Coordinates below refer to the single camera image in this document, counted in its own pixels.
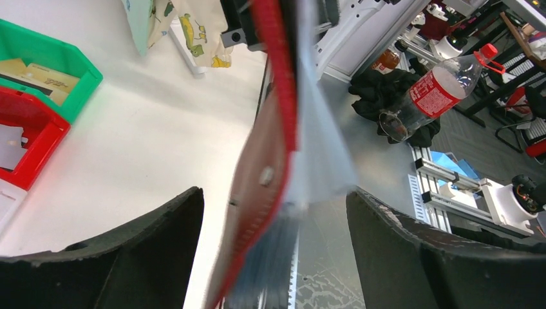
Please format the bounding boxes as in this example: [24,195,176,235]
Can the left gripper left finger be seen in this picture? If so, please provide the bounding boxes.
[1,187,204,308]

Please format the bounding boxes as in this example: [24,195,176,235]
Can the patterned white cloth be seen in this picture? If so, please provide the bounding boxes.
[122,0,233,68]

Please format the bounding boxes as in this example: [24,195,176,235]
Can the white cable duct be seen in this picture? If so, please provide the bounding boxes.
[288,239,299,309]

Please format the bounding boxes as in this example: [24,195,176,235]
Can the green plastic bin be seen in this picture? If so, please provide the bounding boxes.
[1,19,103,124]

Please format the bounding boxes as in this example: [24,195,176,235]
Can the gold cards in green bin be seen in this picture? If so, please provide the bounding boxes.
[1,59,80,106]

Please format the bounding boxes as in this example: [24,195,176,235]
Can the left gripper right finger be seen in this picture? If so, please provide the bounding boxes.
[346,189,545,308]

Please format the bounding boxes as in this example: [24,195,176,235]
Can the black cloth heap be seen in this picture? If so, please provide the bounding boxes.
[348,69,441,148]

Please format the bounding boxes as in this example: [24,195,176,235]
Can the red plastic bin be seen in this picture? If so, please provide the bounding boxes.
[1,86,71,191]

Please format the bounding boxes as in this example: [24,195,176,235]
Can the plastic cola bottle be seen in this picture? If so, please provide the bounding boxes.
[378,43,505,142]

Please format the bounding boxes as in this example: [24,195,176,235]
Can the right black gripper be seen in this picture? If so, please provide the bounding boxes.
[220,0,265,48]

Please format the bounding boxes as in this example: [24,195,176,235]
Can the white cards in red bin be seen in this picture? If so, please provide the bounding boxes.
[1,124,28,171]

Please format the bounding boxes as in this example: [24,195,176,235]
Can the red leather card holder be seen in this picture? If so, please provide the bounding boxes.
[204,0,359,309]

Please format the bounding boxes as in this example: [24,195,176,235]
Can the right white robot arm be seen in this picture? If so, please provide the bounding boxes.
[220,1,427,78]

